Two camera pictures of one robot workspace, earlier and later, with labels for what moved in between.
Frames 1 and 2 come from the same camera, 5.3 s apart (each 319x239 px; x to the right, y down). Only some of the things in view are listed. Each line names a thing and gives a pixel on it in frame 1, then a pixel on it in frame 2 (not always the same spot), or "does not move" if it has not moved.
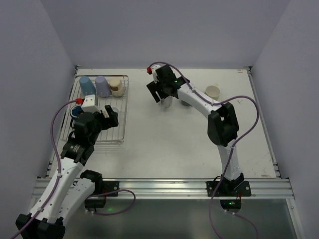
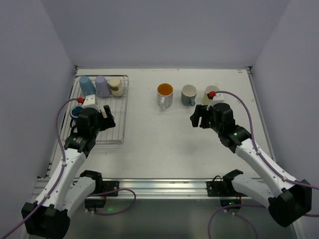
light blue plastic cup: [86, 86] does not move
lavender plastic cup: [102, 88] does not move
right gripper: [158, 87] to [202, 118]
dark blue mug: [75, 110] does not move
